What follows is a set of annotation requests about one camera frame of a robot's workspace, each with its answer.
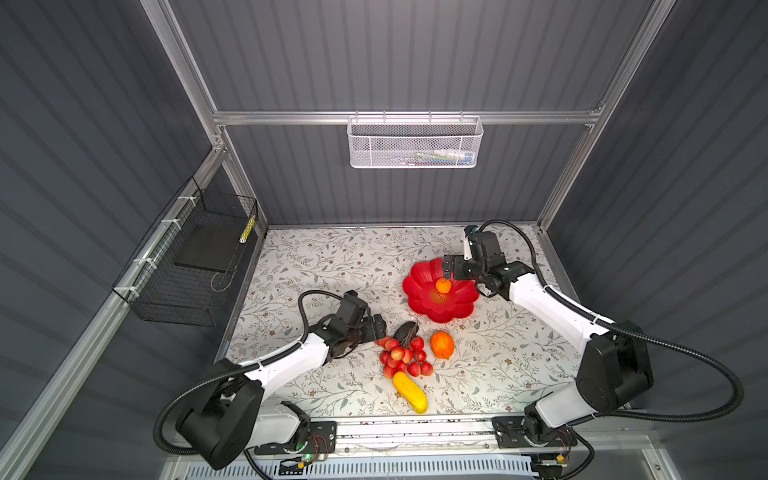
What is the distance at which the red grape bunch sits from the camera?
2.67ft

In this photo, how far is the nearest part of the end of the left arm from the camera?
63 centimetres

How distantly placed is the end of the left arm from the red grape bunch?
41 mm
